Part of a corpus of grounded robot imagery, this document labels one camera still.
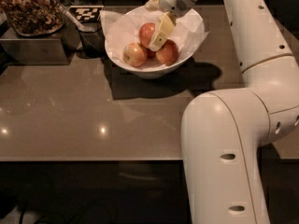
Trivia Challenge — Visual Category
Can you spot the dark glass cup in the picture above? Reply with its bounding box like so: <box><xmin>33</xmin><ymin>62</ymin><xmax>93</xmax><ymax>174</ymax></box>
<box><xmin>78</xmin><ymin>22</ymin><xmax>105</xmax><ymax>58</ymax></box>

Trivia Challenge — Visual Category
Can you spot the black white marker tag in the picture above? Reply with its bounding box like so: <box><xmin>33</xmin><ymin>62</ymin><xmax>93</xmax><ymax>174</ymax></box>
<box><xmin>68</xmin><ymin>6</ymin><xmax>104</xmax><ymax>22</ymax></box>

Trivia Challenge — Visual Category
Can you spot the left red-yellow apple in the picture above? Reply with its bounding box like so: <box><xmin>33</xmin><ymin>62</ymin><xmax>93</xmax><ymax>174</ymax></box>
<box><xmin>122</xmin><ymin>43</ymin><xmax>148</xmax><ymax>67</ymax></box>

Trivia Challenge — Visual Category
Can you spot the red apple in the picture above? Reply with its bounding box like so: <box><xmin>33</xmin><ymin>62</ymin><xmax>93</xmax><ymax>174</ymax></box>
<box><xmin>138</xmin><ymin>22</ymin><xmax>155</xmax><ymax>49</ymax></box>
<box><xmin>156</xmin><ymin>39</ymin><xmax>178</xmax><ymax>66</ymax></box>

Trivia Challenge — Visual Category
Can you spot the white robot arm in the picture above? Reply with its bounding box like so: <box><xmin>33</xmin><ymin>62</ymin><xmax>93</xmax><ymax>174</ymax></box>
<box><xmin>146</xmin><ymin>0</ymin><xmax>299</xmax><ymax>224</ymax></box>

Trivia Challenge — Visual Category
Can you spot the metal scoop handle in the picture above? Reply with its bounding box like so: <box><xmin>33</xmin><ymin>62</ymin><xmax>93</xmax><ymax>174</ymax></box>
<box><xmin>59</xmin><ymin>5</ymin><xmax>84</xmax><ymax>32</ymax></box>

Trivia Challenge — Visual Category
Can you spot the white paper liner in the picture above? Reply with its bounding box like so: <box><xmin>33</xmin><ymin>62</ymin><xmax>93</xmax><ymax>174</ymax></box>
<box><xmin>105</xmin><ymin>7</ymin><xmax>208</xmax><ymax>70</ymax></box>

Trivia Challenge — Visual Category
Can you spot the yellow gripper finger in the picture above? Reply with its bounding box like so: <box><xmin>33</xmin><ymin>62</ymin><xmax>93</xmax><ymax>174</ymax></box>
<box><xmin>149</xmin><ymin>12</ymin><xmax>176</xmax><ymax>51</ymax></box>
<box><xmin>144</xmin><ymin>0</ymin><xmax>160</xmax><ymax>11</ymax></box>

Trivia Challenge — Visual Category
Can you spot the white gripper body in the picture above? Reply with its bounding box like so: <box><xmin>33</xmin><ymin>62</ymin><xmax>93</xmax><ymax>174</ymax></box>
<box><xmin>158</xmin><ymin>0</ymin><xmax>195</xmax><ymax>18</ymax></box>

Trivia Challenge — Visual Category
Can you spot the white bowl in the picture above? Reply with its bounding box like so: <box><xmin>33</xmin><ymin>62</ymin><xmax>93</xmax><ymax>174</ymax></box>
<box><xmin>105</xmin><ymin>5</ymin><xmax>206</xmax><ymax>80</ymax></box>

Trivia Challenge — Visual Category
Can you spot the steel box stand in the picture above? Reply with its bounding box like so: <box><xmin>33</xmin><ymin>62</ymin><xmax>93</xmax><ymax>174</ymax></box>
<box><xmin>0</xmin><ymin>25</ymin><xmax>80</xmax><ymax>65</ymax></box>

